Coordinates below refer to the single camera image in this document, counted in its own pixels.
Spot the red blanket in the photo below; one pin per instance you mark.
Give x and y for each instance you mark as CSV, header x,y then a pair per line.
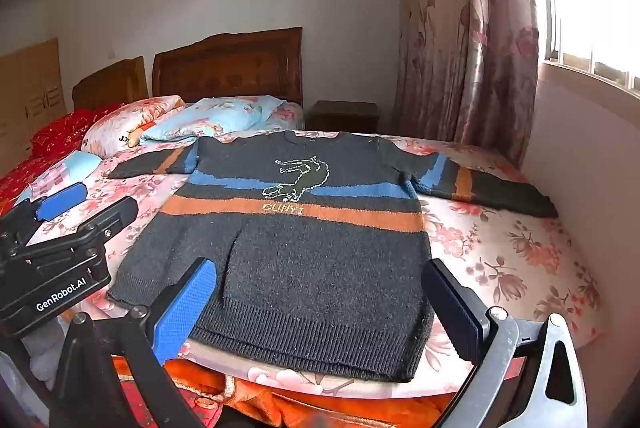
x,y
55,133

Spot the small wooden headboard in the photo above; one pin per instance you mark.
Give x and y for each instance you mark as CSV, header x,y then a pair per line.
x,y
112,85

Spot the orange blanket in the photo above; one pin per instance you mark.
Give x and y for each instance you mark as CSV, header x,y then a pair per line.
x,y
300,403

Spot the dark wooden nightstand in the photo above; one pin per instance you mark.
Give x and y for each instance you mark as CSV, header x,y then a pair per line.
x,y
342,117

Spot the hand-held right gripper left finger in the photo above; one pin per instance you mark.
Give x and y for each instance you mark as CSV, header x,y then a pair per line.
x,y
184,308

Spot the light blue floral pillow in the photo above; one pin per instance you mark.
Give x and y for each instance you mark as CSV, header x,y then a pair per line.
x,y
215,118

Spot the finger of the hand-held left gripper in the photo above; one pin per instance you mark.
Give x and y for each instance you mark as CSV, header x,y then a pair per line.
x,y
61,200
107,220

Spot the brown cardboard panel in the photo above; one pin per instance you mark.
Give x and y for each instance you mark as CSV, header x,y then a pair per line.
x,y
30,88

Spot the pink floral curtain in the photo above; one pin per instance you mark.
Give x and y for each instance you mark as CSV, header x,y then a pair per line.
x,y
460,33

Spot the dark striped knit sweater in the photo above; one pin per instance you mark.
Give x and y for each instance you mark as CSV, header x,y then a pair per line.
x,y
320,268

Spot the pink floral bed sheet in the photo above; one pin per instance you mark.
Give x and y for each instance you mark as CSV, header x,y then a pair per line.
x,y
500,258

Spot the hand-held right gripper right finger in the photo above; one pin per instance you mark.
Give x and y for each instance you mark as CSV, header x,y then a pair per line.
x,y
452,313

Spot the brown wooden door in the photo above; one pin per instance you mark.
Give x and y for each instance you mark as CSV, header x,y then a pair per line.
x,y
230,68

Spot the light blue folded cloth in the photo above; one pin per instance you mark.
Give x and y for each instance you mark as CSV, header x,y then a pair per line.
x,y
65,173

